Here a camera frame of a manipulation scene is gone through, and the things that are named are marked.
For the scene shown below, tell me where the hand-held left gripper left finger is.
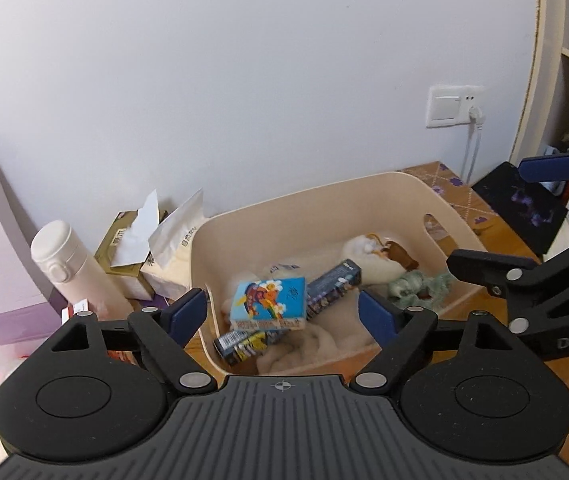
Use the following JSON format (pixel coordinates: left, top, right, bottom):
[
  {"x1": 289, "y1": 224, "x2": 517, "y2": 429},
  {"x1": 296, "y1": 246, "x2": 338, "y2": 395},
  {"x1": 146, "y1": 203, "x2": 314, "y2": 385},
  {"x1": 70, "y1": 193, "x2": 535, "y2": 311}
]
[{"x1": 50, "y1": 287, "x2": 218, "y2": 395}]

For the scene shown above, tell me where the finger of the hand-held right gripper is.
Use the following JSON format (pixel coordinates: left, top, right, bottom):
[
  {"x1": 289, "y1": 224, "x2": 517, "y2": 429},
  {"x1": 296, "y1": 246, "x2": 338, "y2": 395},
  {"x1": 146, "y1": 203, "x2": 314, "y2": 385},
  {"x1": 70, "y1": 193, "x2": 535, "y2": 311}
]
[
  {"x1": 447, "y1": 225, "x2": 569, "y2": 333},
  {"x1": 519, "y1": 132, "x2": 569, "y2": 191}
]

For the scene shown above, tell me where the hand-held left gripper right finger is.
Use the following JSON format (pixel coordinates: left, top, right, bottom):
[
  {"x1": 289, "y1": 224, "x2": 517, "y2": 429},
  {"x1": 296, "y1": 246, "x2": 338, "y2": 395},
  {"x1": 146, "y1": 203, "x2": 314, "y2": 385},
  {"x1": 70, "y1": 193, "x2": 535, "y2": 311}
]
[{"x1": 349, "y1": 290, "x2": 522, "y2": 391}]

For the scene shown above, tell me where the green knitted cloth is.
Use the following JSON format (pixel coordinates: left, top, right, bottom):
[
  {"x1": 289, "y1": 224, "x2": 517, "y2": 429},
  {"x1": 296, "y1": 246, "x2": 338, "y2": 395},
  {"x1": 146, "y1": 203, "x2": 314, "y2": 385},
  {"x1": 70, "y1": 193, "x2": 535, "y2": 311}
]
[{"x1": 388, "y1": 269, "x2": 457, "y2": 306}]

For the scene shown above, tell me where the dark long printed box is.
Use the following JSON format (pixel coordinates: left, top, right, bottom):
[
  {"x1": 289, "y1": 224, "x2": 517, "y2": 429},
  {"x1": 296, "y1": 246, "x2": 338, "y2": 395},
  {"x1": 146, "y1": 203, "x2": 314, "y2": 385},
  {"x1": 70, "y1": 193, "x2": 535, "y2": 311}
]
[{"x1": 307, "y1": 259, "x2": 362, "y2": 321}]

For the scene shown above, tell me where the white brown plush toy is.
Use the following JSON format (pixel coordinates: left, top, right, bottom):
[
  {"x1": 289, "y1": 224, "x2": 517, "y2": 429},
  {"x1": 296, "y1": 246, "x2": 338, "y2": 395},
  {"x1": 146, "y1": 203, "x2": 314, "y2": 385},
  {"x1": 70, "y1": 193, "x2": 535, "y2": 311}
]
[{"x1": 341, "y1": 232, "x2": 420, "y2": 286}]

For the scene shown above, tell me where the dark blue can box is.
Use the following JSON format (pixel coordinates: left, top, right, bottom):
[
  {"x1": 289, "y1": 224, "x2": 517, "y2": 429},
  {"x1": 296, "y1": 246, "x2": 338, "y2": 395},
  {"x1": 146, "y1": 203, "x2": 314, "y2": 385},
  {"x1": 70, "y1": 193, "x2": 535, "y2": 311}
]
[{"x1": 213, "y1": 329, "x2": 290, "y2": 367}]

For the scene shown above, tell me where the blue illustrated card box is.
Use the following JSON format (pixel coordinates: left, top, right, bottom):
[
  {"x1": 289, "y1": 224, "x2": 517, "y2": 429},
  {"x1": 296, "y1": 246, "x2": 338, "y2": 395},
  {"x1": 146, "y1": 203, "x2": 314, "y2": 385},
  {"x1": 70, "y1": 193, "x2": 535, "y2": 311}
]
[{"x1": 228, "y1": 276, "x2": 309, "y2": 333}]

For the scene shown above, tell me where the beige plastic storage bin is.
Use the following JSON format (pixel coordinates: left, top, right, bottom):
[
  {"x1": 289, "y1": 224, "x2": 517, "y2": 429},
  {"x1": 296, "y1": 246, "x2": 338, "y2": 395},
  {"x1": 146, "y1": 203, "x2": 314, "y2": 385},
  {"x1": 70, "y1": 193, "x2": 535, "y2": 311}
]
[{"x1": 190, "y1": 171, "x2": 490, "y2": 376}]

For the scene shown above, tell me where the wooden desktop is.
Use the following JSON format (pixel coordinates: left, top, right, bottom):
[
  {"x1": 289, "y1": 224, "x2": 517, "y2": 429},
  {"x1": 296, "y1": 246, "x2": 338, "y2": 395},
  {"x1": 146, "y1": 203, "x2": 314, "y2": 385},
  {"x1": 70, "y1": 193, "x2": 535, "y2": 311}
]
[{"x1": 179, "y1": 210, "x2": 569, "y2": 480}]

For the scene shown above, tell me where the black printed pad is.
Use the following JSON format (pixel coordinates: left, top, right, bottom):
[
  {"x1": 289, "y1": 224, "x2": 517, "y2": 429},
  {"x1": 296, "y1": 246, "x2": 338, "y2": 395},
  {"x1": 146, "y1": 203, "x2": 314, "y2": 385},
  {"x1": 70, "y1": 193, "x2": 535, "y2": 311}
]
[{"x1": 471, "y1": 162, "x2": 569, "y2": 263}]

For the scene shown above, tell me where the white soft tissue pack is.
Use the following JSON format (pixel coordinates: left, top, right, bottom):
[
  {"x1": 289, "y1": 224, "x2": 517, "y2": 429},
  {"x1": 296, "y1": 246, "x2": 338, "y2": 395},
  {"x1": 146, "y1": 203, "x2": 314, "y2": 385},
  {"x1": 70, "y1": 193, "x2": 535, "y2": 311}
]
[{"x1": 139, "y1": 189, "x2": 210, "y2": 301}]

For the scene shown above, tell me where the gold tissue box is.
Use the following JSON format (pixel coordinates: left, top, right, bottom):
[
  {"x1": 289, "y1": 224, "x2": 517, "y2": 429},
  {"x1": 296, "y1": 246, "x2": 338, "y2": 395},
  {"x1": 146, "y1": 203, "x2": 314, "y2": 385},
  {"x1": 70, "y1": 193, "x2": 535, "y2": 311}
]
[{"x1": 94, "y1": 189, "x2": 170, "y2": 296}]

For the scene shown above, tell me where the red white carton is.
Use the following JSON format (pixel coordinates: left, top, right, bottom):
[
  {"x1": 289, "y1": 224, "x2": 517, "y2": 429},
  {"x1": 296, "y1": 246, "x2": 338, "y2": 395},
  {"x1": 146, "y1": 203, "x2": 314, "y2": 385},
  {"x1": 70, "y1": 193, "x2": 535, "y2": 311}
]
[{"x1": 59, "y1": 300, "x2": 140, "y2": 366}]

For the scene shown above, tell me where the white thermos bottle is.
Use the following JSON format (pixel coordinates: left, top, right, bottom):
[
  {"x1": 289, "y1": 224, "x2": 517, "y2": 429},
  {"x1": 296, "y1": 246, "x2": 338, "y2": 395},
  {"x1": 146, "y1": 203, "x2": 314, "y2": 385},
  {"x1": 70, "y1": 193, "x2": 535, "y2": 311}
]
[{"x1": 30, "y1": 220, "x2": 135, "y2": 318}]

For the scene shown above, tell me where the white shelf unit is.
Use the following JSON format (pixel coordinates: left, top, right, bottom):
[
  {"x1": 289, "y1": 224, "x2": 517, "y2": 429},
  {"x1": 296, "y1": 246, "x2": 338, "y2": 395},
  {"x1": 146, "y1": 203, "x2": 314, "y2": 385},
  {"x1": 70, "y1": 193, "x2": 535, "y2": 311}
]
[{"x1": 511, "y1": 0, "x2": 569, "y2": 241}]

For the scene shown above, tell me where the white plug with cable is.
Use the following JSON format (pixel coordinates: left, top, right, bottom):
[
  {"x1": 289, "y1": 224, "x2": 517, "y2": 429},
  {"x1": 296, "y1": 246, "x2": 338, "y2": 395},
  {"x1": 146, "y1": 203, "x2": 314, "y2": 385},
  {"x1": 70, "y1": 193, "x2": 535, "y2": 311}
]
[{"x1": 461, "y1": 105, "x2": 487, "y2": 186}]

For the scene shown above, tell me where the white wall socket plate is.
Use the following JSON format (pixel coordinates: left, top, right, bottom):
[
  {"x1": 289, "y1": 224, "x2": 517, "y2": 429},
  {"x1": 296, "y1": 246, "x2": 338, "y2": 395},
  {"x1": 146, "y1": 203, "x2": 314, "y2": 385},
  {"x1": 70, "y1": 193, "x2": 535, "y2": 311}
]
[{"x1": 425, "y1": 85, "x2": 486, "y2": 130}]

